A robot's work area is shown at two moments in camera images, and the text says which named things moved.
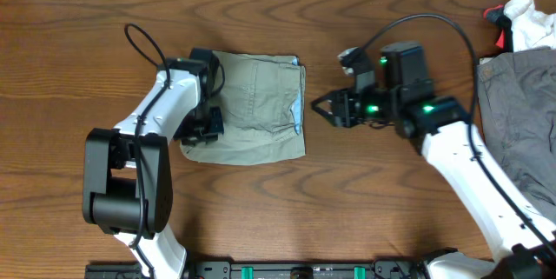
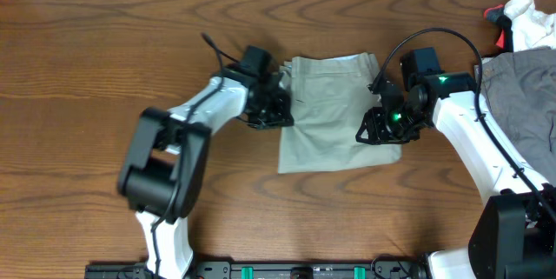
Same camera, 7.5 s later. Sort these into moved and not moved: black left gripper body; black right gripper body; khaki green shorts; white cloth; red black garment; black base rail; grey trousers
Moved: black right gripper body; khaki green shorts; black left gripper body
Not moved: grey trousers; white cloth; red black garment; black base rail
